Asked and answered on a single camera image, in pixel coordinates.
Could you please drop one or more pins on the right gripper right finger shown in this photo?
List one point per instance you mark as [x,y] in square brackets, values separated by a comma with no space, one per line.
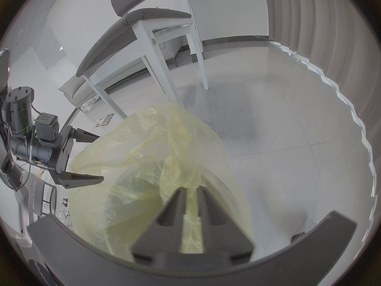
[220,234]

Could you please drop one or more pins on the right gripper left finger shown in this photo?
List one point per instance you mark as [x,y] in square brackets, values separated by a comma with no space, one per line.
[166,234]

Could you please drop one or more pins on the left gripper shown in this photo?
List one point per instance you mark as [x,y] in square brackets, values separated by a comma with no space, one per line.
[61,153]

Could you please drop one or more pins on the yellow plastic bag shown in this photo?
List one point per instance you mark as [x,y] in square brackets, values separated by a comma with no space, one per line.
[143,147]

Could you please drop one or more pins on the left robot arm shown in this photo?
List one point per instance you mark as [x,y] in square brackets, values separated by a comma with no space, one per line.
[19,112]

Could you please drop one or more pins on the white trash bin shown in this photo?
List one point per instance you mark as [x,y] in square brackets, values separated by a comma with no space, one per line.
[221,189]

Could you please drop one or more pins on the grey and white chair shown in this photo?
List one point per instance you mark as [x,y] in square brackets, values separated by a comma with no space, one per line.
[143,15]

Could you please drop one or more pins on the pale grey curtain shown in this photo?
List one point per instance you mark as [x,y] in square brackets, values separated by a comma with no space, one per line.
[327,25]

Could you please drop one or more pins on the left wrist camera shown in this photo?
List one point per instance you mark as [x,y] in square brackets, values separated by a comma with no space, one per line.
[47,124]

